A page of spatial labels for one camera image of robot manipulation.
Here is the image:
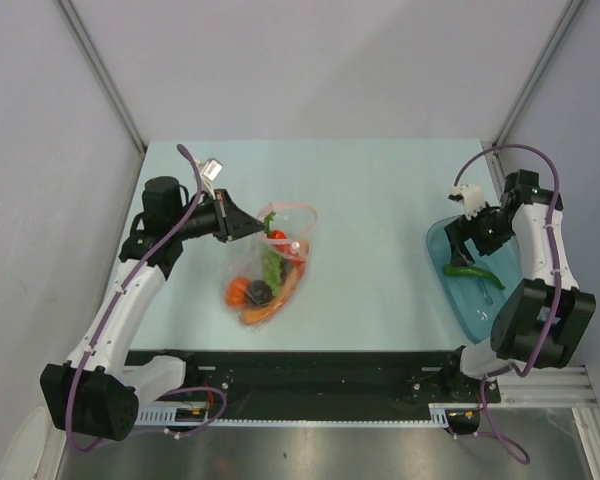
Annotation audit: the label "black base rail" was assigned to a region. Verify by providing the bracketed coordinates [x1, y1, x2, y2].
[124, 349, 501, 434]

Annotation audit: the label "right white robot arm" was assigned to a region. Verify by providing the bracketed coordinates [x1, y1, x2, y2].
[441, 170, 596, 401]

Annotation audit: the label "dark purple toy fruit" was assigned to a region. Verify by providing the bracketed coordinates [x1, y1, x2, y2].
[245, 280, 274, 308]

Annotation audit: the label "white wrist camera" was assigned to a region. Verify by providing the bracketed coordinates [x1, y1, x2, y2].
[196, 158, 223, 198]
[448, 184, 488, 220]

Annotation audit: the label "white slotted cable duct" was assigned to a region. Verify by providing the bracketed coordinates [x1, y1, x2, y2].
[135, 404, 449, 429]

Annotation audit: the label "clear zip top bag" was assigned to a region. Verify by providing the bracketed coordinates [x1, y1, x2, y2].
[223, 203, 318, 328]

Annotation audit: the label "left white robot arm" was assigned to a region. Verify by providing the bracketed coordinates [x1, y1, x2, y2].
[40, 176, 264, 441]

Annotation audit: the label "blue plastic food tray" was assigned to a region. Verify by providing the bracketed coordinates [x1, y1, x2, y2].
[426, 217, 521, 344]

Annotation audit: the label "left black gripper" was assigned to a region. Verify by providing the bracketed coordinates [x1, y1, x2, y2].
[170, 189, 264, 243]

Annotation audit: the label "red toy carrot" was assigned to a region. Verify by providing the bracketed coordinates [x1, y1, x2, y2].
[263, 211, 304, 267]

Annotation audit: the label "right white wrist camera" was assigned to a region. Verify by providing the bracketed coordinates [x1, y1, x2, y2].
[448, 184, 488, 220]

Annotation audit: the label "aluminium frame profile right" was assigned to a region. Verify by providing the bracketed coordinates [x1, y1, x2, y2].
[477, 146, 600, 479]

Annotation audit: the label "orange toy pumpkin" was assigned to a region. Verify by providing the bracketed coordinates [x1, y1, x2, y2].
[225, 276, 251, 308]

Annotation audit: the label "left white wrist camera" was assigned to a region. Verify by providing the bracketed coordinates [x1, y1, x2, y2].
[196, 158, 223, 198]

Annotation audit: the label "green toy chili pepper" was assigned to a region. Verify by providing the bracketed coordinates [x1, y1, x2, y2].
[442, 264, 505, 290]

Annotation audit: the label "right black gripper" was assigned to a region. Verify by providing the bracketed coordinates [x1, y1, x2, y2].
[444, 202, 515, 268]

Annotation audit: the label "green toy grapes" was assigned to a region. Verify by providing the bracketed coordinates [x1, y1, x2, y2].
[261, 249, 284, 297]

